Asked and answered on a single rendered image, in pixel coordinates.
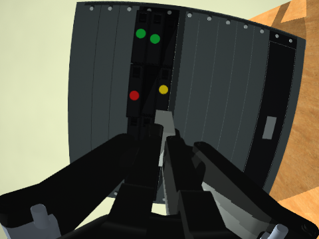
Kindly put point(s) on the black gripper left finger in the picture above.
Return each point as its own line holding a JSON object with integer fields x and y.
{"x": 60, "y": 203}

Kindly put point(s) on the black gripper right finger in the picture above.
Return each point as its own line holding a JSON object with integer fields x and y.
{"x": 211, "y": 194}

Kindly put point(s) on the black equipment rack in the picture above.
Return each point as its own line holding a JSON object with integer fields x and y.
{"x": 235, "y": 82}

